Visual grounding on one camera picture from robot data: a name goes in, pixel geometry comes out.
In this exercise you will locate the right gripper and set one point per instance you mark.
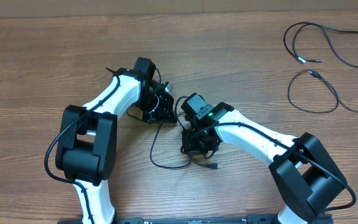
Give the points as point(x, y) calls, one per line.
point(198, 144)

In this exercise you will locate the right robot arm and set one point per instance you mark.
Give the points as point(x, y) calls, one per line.
point(305, 174)

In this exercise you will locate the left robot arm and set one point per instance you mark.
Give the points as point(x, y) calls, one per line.
point(87, 141)

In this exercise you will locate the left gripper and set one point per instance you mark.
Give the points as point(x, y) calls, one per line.
point(166, 115)

